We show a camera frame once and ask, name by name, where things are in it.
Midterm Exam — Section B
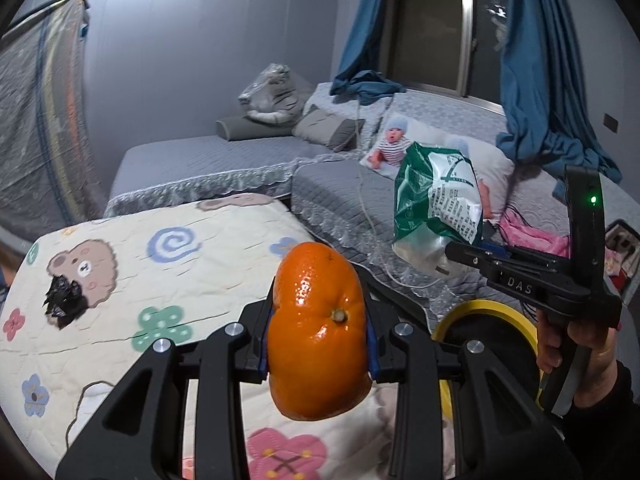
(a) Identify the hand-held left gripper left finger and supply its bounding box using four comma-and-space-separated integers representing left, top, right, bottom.
55, 280, 276, 480

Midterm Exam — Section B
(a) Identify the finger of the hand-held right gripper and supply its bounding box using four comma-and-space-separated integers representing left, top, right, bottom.
443, 242, 507, 282
479, 241, 572, 264

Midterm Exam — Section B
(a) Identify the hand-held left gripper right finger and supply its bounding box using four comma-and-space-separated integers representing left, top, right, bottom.
364, 295, 583, 480

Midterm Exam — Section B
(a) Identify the yellow rimmed round stool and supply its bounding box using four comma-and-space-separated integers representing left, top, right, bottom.
431, 298, 544, 423

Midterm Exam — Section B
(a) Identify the orange mandarin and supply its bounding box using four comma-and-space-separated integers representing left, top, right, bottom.
266, 241, 374, 421

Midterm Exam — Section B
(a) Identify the green white plastic pack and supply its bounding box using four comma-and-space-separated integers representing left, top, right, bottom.
391, 142, 485, 279

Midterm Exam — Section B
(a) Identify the person's right forearm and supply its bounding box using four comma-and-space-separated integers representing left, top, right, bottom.
545, 360, 640, 480

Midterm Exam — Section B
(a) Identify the person's right hand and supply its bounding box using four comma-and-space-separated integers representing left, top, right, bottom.
535, 307, 620, 411

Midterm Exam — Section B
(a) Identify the pink cloth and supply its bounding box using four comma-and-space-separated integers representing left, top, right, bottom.
499, 209, 572, 259

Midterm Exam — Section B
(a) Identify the dark printed box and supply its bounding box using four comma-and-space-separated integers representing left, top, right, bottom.
602, 217, 640, 297

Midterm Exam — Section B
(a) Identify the printed cartoon blanket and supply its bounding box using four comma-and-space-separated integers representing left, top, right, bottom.
0, 192, 451, 480

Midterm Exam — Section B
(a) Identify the baby print pillow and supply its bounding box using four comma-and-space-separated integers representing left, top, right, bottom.
359, 112, 452, 182
444, 135, 517, 219

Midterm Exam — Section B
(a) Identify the grey quilted bed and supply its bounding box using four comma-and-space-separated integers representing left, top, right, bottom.
290, 82, 622, 322

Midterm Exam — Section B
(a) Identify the grey flat bed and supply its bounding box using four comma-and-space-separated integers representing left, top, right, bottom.
103, 135, 362, 219

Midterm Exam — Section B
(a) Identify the black crumpled wrapper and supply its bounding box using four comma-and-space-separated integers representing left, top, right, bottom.
42, 274, 94, 331

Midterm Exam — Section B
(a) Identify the blue curtain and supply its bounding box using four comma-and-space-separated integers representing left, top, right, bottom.
330, 0, 408, 107
496, 0, 624, 184

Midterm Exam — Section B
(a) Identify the grey square cushion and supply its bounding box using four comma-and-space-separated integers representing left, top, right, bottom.
291, 106, 367, 152

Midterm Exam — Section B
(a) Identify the grey bolster pillow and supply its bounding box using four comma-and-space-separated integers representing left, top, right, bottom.
215, 114, 297, 142

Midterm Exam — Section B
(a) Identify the metal framed window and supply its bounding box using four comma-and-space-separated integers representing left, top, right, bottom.
385, 0, 517, 99

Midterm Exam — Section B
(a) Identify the plush toy in plastic bag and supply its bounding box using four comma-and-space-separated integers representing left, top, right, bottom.
237, 63, 308, 124

